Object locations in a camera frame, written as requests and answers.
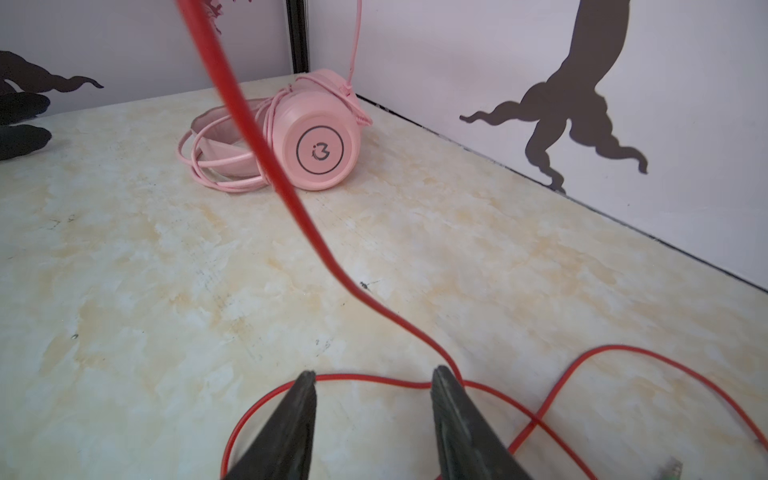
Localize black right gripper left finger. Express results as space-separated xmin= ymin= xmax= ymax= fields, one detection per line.
xmin=221 ymin=371 xmax=317 ymax=479

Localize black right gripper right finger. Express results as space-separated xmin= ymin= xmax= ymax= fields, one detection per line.
xmin=430 ymin=366 xmax=530 ymax=480

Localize metal tongs black tips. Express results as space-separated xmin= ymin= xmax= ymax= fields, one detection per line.
xmin=1 ymin=92 xmax=52 ymax=161

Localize red headphone cable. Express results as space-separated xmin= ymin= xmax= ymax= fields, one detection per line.
xmin=173 ymin=0 xmax=768 ymax=480

